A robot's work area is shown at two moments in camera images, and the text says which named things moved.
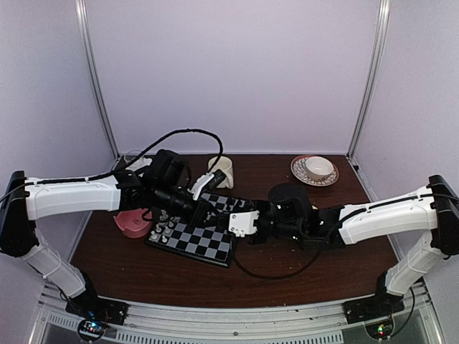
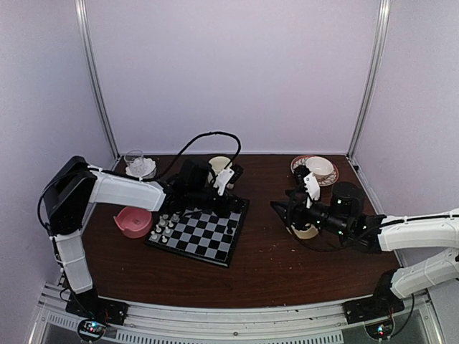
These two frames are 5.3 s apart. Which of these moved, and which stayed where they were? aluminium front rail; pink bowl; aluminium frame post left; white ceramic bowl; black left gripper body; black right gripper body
Moved: black left gripper body; black right gripper body
Stayed: pink bowl; aluminium frame post left; white ceramic bowl; aluminium front rail
